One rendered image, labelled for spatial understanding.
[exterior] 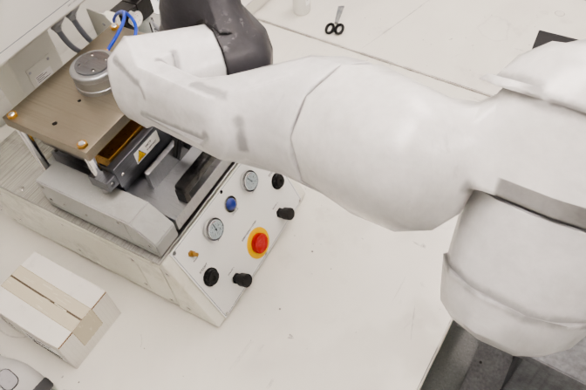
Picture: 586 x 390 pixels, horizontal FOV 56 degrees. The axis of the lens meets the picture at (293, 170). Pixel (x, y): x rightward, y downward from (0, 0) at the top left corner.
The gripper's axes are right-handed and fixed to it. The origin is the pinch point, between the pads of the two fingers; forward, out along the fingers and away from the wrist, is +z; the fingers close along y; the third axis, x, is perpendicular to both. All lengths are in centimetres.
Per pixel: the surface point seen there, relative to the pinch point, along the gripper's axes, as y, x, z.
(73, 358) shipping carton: 3.0, -34.0, 24.4
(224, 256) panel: 15.5, -7.5, 14.5
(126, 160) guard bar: -4.7, -8.8, -0.9
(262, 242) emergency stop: 19.6, 0.3, 17.4
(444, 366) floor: 83, 26, 79
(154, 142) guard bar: -3.9, -2.3, 1.0
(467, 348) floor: 87, 34, 78
